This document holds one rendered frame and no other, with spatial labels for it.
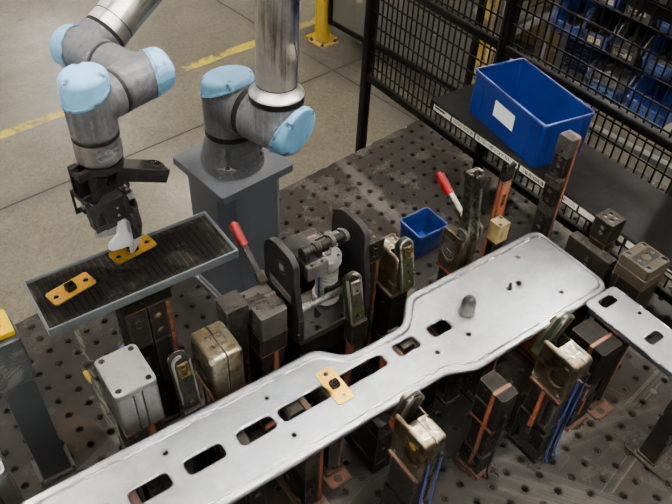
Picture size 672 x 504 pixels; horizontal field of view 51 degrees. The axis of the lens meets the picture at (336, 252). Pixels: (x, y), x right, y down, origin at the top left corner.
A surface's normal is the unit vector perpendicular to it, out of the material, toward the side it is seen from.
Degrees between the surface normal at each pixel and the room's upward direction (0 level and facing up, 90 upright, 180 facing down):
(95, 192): 90
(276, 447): 0
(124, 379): 0
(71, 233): 0
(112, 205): 90
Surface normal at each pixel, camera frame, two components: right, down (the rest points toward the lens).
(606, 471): 0.04, -0.73
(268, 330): 0.57, 0.58
